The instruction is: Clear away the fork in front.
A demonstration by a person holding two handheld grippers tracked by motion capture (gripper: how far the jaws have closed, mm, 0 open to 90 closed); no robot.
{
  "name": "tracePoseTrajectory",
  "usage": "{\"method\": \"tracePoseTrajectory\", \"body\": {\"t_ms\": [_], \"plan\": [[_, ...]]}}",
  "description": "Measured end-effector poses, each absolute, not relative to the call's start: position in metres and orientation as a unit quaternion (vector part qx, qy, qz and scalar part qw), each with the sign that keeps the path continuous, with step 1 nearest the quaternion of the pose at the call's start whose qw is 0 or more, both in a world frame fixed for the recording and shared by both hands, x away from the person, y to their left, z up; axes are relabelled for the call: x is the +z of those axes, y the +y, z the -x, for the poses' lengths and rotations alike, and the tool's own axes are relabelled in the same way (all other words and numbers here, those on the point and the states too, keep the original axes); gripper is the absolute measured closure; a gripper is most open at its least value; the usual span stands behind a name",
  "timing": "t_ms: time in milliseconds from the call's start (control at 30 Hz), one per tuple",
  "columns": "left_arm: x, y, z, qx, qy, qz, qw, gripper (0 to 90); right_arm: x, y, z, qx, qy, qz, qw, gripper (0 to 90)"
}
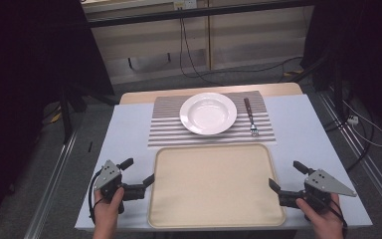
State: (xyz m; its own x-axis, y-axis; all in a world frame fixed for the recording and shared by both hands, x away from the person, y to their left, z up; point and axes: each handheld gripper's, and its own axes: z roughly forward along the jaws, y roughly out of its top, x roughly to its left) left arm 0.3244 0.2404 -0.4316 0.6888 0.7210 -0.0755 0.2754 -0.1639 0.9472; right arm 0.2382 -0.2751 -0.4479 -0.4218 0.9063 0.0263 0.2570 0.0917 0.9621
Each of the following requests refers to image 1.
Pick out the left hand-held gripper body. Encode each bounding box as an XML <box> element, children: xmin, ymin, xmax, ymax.
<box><xmin>94</xmin><ymin>159</ymin><xmax>146</xmax><ymax>215</ymax></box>

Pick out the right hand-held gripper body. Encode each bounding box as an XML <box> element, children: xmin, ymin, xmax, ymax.
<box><xmin>278</xmin><ymin>168</ymin><xmax>358</xmax><ymax>214</ymax></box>

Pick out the person's left hand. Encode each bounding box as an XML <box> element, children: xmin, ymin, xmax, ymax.
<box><xmin>93</xmin><ymin>186</ymin><xmax>126</xmax><ymax>231</ymax></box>

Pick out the person's right hand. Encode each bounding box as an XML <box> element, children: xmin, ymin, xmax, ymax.
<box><xmin>294</xmin><ymin>193</ymin><xmax>345</xmax><ymax>239</ymax></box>

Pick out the white table cover sheet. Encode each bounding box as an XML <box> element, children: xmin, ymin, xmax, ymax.
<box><xmin>74</xmin><ymin>94</ymin><xmax>374</xmax><ymax>232</ymax></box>

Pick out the striped grey placemat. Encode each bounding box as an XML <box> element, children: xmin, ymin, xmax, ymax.
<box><xmin>147</xmin><ymin>90</ymin><xmax>278</xmax><ymax>148</ymax></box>

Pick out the beige rectangular tray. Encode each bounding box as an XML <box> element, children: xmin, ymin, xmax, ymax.
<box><xmin>147</xmin><ymin>142</ymin><xmax>287</xmax><ymax>230</ymax></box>

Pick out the black metal stand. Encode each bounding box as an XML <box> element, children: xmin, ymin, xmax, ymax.
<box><xmin>59</xmin><ymin>83</ymin><xmax>117</xmax><ymax>145</ymax></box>

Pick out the white round plate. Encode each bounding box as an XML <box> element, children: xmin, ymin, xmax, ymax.
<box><xmin>179</xmin><ymin>92</ymin><xmax>239</xmax><ymax>136</ymax></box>

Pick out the dark curtain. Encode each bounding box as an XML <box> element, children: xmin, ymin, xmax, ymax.
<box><xmin>298</xmin><ymin>0</ymin><xmax>382</xmax><ymax>137</ymax></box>
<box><xmin>0</xmin><ymin>0</ymin><xmax>115</xmax><ymax>213</ymax></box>

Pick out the light wooden cabinet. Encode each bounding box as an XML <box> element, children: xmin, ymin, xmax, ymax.
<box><xmin>80</xmin><ymin>0</ymin><xmax>315</xmax><ymax>86</ymax></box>

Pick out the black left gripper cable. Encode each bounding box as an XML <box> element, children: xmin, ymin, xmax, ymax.
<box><xmin>88</xmin><ymin>168</ymin><xmax>104</xmax><ymax>224</ymax></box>

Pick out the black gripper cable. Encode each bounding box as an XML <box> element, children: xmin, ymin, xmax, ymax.
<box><xmin>324</xmin><ymin>198</ymin><xmax>349</xmax><ymax>231</ymax></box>
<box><xmin>88</xmin><ymin>168</ymin><xmax>104</xmax><ymax>224</ymax></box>

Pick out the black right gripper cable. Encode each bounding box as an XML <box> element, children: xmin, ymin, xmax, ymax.
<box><xmin>324</xmin><ymin>198</ymin><xmax>349</xmax><ymax>231</ymax></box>

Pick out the aluminium floor rail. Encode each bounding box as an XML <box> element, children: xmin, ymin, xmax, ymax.
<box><xmin>317</xmin><ymin>91</ymin><xmax>382</xmax><ymax>227</ymax></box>
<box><xmin>23</xmin><ymin>127</ymin><xmax>80</xmax><ymax>239</ymax></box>

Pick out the black floor cable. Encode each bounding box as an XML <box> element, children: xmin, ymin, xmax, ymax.
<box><xmin>323</xmin><ymin>109</ymin><xmax>376</xmax><ymax>173</ymax></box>

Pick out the fork with brown handle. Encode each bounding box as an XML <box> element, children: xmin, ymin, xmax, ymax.
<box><xmin>243</xmin><ymin>97</ymin><xmax>260</xmax><ymax>138</ymax></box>

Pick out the white floor cable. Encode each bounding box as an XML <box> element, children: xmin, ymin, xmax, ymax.
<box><xmin>342</xmin><ymin>99</ymin><xmax>382</xmax><ymax>148</ymax></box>

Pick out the black hanging cable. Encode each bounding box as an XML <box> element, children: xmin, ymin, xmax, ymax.
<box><xmin>178</xmin><ymin>17</ymin><xmax>304</xmax><ymax>87</ymax></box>

